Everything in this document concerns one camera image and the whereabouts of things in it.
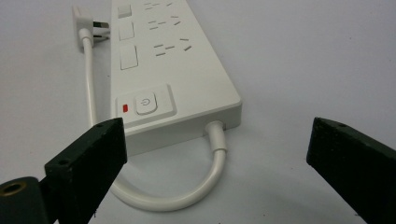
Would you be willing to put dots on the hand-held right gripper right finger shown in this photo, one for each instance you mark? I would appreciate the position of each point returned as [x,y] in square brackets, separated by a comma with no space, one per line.
[355,168]

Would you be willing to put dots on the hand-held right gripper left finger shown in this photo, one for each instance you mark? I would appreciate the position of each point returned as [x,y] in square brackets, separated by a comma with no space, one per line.
[84,165]

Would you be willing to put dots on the white power strip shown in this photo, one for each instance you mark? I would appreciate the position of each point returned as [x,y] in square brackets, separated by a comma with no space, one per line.
[174,77]

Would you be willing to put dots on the white power plug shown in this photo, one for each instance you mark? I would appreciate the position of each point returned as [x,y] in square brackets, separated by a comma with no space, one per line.
[85,21]

